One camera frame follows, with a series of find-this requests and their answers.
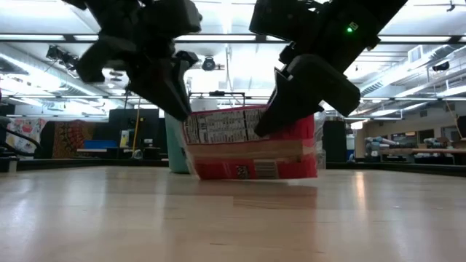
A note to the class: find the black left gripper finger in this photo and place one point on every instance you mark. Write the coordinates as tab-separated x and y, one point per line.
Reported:
187	60
160	87

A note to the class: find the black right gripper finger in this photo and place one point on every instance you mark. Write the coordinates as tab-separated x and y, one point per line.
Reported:
287	105

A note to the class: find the red popcorn bag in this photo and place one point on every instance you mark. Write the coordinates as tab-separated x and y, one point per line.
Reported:
247	149

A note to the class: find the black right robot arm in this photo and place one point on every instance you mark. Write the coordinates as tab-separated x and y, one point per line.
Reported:
386	11

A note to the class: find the black ceiling spotlight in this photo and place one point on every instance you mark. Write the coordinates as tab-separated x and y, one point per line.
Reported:
209	64

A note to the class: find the white bucket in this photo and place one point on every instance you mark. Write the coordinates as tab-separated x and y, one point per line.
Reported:
205	105

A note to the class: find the black monitor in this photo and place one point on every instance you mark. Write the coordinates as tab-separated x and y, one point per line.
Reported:
123	127

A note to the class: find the black cabinet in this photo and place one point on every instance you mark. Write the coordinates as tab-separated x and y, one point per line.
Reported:
335	142

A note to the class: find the teal plastic basket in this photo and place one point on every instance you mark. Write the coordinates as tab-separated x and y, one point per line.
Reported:
176	145

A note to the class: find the yellow white card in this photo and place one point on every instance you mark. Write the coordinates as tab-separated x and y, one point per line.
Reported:
124	139

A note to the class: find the blue box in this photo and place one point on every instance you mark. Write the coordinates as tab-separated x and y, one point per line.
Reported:
100	144

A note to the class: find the dark red patterned cloth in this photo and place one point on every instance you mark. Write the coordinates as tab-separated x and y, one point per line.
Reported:
73	138

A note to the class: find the black overhead crossbar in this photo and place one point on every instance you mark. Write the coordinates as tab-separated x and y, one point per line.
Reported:
455	38

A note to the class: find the white floral cloth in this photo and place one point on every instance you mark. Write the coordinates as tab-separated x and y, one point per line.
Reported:
25	136

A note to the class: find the wooden workbench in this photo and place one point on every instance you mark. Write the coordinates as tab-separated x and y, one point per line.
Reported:
418	150

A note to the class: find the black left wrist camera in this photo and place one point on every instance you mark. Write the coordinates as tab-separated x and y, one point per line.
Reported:
173	16

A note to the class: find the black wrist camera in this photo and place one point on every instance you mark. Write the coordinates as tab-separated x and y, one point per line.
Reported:
173	16
284	18

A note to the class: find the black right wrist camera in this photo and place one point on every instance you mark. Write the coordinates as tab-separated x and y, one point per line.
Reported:
284	18

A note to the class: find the black aluminium table frame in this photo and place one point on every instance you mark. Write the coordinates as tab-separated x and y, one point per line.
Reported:
91	164

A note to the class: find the black ceiling camera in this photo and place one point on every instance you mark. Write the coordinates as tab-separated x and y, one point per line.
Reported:
441	66

